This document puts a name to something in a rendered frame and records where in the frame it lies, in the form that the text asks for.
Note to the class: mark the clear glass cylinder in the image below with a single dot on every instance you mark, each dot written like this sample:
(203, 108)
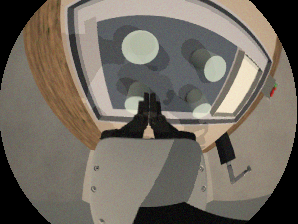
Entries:
(140, 47)
(198, 103)
(211, 65)
(135, 93)

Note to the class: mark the shallow beige square tray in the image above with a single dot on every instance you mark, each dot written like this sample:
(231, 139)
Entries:
(239, 87)

